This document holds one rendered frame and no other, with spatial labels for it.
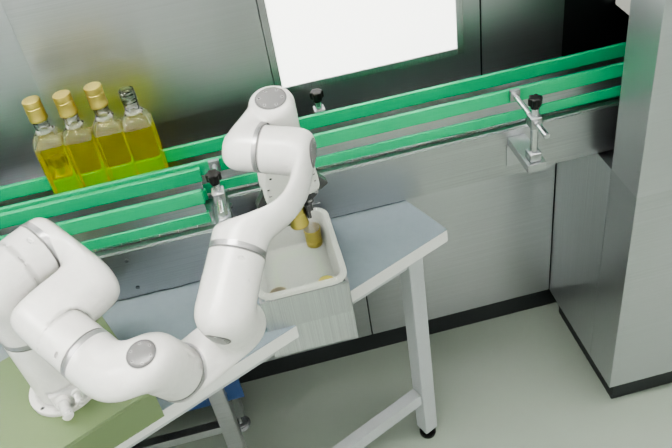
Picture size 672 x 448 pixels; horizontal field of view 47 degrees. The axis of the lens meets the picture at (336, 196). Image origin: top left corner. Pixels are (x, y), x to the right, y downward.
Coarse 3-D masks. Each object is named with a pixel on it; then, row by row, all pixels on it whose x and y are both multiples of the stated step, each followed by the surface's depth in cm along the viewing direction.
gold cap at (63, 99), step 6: (60, 90) 146; (66, 90) 146; (54, 96) 145; (60, 96) 144; (66, 96) 144; (54, 102) 145; (60, 102) 144; (66, 102) 145; (72, 102) 146; (60, 108) 145; (66, 108) 145; (72, 108) 146; (60, 114) 146; (66, 114) 146; (72, 114) 146
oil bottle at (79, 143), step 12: (84, 120) 151; (72, 132) 148; (84, 132) 148; (72, 144) 149; (84, 144) 149; (96, 144) 152; (72, 156) 150; (84, 156) 151; (96, 156) 152; (84, 168) 153; (96, 168) 153; (84, 180) 154; (96, 180) 155; (108, 180) 156
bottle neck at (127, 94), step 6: (120, 90) 147; (126, 90) 148; (132, 90) 147; (120, 96) 147; (126, 96) 147; (132, 96) 147; (126, 102) 147; (132, 102) 148; (126, 108) 148; (132, 108) 148; (138, 108) 149; (132, 114) 149
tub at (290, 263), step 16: (320, 208) 159; (320, 224) 161; (272, 240) 161; (288, 240) 162; (304, 240) 163; (336, 240) 151; (272, 256) 161; (288, 256) 160; (304, 256) 159; (320, 256) 159; (336, 256) 148; (272, 272) 157; (288, 272) 156; (304, 272) 156; (320, 272) 155; (336, 272) 151; (272, 288) 153; (288, 288) 153; (304, 288) 142
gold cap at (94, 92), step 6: (90, 84) 146; (96, 84) 146; (84, 90) 145; (90, 90) 145; (96, 90) 145; (102, 90) 146; (90, 96) 146; (96, 96) 146; (102, 96) 147; (90, 102) 147; (96, 102) 146; (102, 102) 147; (96, 108) 147; (102, 108) 147
